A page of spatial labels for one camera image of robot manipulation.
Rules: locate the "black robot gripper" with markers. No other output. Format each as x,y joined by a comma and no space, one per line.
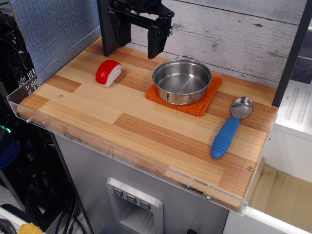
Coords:
148,14

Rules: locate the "blue handled metal spoon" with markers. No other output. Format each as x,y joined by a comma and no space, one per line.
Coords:
240,108

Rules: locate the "red white toy sushi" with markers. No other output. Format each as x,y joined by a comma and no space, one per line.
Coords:
108,72

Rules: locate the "stainless steel pot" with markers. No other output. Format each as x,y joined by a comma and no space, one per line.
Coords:
182,81

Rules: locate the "blue fabric panel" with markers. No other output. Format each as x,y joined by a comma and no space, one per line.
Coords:
55,31

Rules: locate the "orange woven cloth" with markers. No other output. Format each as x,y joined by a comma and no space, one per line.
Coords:
196,109

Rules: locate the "clear acrylic table guard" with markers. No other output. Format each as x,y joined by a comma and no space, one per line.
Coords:
121,121

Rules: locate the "silver toy fridge cabinet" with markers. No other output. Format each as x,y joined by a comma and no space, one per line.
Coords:
184,212

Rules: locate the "grey water dispenser panel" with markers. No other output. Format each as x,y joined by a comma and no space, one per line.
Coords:
136,211

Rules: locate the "white toy sink unit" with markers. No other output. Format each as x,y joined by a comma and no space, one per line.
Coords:
280,200

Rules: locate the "yellow black object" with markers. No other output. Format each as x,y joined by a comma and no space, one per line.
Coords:
30,228

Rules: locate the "black left vertical post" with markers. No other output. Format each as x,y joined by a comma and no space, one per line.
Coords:
108,38

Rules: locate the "black vertical post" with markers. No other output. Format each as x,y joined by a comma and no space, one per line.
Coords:
294,52
108,38

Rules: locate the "black right vertical post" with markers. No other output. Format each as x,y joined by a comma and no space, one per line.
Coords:
294,52

